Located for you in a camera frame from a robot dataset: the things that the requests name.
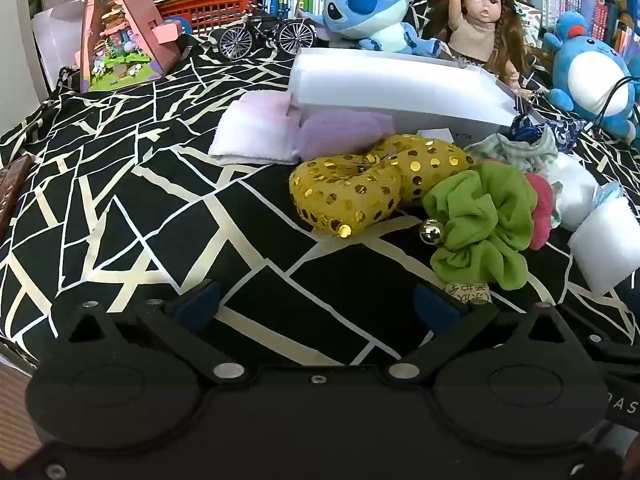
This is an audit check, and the black binder clip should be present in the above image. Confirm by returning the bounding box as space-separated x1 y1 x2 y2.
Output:
513 86 533 117

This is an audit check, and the miniature black bicycle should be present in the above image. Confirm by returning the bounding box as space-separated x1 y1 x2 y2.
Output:
218 2 318 64

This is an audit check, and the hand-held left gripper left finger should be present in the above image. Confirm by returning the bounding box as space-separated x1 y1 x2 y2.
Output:
52 280 248 386

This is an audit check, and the blue patterned cloth pouch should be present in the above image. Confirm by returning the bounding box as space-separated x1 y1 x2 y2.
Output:
509 114 585 154

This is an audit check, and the green checked cloth scrunchie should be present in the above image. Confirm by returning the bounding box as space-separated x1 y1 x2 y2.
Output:
464 132 560 177

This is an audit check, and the small blue round toy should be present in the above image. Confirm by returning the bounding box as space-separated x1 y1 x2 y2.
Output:
162 16 194 37

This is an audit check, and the brown wooden board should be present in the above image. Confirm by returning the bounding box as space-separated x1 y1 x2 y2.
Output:
0 154 35 233

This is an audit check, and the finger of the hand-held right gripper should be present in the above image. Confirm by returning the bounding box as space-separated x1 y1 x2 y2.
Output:
556 304 640 367

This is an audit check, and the round blue white plush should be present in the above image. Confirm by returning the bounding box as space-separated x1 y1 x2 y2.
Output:
542 10 640 142

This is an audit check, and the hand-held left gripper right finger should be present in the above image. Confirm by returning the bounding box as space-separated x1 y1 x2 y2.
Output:
385 284 588 386

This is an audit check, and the triangular miniature house model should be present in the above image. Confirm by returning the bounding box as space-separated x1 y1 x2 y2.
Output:
75 0 183 94

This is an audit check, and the black white patterned blanket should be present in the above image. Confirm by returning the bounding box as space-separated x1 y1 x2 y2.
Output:
0 0 640 376

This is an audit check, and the green scrunchie with bell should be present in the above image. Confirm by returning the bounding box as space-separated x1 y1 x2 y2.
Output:
419 162 539 292

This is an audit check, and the gold sequin heart pillow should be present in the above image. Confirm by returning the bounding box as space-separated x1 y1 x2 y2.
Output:
289 135 476 239

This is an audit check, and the pink white towel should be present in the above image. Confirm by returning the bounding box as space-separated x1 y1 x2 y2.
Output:
207 92 302 166

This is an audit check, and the beige paper tag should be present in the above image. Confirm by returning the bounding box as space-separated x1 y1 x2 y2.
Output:
444 282 494 307

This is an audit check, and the light blue face mask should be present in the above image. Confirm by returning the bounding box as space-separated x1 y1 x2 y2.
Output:
591 182 625 212

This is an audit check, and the purple plush toy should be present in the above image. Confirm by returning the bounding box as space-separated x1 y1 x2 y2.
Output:
297 111 397 162

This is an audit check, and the blue alien plush toy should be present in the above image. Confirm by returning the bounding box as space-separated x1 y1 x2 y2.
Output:
297 0 445 59

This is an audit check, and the white fluffy item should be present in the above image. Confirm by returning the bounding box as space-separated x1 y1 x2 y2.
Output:
567 195 637 296

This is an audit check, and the pink scrunchie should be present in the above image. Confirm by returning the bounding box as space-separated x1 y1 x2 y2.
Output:
524 172 555 252

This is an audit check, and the red plastic basket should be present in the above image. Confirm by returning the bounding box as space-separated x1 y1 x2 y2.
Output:
156 0 264 37

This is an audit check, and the white paper sheet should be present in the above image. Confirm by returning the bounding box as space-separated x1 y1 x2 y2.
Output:
32 2 85 92

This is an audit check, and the brown haired doll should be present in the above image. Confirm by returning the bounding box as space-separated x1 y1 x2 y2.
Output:
442 0 540 102

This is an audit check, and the white cardboard box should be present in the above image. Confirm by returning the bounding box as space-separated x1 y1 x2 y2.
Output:
289 48 523 133

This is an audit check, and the black cable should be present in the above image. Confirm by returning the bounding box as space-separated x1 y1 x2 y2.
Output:
586 77 640 127

